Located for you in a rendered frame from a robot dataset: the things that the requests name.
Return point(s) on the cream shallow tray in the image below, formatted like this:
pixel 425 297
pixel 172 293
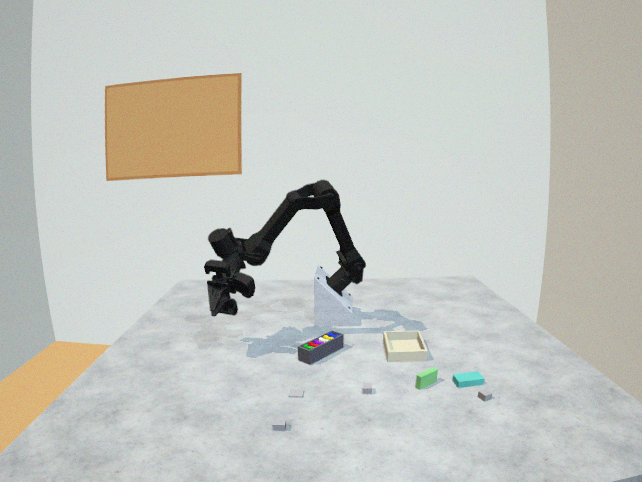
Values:
pixel 404 346

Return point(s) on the green rectangular block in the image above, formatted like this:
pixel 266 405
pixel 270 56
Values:
pixel 426 378

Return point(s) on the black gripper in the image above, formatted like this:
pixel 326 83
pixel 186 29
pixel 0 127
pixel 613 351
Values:
pixel 219 289

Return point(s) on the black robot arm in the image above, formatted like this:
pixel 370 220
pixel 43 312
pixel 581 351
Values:
pixel 256 248

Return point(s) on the teal rectangular block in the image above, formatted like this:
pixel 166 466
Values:
pixel 468 379

